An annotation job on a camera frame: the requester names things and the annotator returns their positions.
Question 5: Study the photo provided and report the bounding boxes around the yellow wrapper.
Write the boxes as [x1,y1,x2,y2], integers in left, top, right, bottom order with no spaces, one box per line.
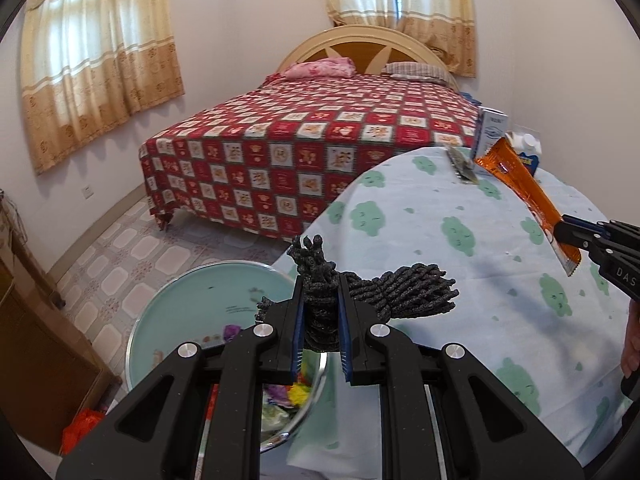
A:
[286,382,311,408]

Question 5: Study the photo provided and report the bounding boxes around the orange snack wrapper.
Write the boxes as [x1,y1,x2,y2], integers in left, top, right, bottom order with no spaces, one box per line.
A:
[474,138,582,276]

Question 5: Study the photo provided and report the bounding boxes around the black foam net sleeve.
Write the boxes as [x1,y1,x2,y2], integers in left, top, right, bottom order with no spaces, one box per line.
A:
[254,234,460,354]

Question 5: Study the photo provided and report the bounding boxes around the yellow white plastic bag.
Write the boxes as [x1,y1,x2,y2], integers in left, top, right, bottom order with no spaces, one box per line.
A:
[260,404,290,434]

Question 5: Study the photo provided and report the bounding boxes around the purple foil wrapper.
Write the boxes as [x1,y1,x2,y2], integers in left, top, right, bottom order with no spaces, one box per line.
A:
[222,324,242,344]

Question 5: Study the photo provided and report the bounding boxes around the teal cartoon trash bin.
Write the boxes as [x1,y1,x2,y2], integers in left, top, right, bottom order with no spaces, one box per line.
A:
[125,260,328,453]

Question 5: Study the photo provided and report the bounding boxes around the person's right hand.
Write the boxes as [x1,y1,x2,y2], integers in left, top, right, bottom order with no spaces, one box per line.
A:
[620,300,640,378]

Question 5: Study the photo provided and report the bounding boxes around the red bag on floor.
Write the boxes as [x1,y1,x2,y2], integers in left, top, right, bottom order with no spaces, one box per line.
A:
[61,408,105,456]

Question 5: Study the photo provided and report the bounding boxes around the white tablecloth green clouds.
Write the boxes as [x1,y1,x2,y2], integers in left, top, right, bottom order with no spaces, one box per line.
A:
[277,148,639,479]

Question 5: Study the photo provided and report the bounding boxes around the brown wooden cabinet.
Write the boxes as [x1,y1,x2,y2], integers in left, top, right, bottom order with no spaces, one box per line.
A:
[0,199,122,456]

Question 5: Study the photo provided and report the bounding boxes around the blue white gable carton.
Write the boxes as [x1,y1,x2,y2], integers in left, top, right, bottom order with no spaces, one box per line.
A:
[506,131,541,176]

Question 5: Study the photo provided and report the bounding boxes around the tall white milk carton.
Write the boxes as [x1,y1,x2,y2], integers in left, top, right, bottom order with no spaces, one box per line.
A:
[470,106,509,160]

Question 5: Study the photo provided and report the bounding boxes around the striped pillow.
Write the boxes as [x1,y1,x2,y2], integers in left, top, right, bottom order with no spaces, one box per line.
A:
[382,62,454,87]

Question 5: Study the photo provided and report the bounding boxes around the red patterned bedspread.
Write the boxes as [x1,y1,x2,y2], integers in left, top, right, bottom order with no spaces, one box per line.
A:
[139,75,478,238]

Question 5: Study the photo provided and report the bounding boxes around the beige curtain right window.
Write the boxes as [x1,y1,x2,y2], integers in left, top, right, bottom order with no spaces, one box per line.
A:
[326,0,477,78]

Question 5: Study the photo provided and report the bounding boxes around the beige curtain window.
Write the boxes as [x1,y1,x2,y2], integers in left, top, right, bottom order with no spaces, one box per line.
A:
[21,0,184,174]
[326,0,477,78]

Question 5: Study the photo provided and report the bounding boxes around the cream wooden headboard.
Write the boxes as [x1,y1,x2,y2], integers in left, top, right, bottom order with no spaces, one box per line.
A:
[277,25,459,91]

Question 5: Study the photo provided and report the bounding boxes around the pink pillow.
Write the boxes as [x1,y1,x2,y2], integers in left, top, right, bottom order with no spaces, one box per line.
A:
[280,56,357,80]

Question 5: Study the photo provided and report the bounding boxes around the beige curtain left window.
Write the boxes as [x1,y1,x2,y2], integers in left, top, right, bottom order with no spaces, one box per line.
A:
[21,0,184,174]

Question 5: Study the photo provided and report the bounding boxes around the white wall socket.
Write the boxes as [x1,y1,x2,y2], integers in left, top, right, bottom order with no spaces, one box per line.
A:
[81,185,94,200]

